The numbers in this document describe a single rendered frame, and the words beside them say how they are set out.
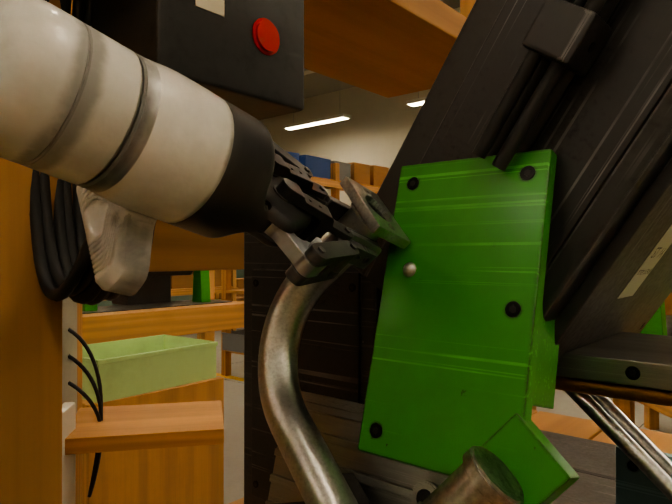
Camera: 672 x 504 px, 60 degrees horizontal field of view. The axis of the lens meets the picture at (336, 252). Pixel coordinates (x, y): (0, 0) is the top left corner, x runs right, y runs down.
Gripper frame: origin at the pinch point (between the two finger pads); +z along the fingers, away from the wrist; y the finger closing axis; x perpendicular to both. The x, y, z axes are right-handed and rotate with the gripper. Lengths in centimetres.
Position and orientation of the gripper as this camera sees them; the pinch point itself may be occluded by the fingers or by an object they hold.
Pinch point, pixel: (345, 232)
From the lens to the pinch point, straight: 42.3
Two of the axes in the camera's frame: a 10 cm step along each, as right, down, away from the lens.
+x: -6.7, 6.6, 3.3
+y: -4.0, -7.0, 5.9
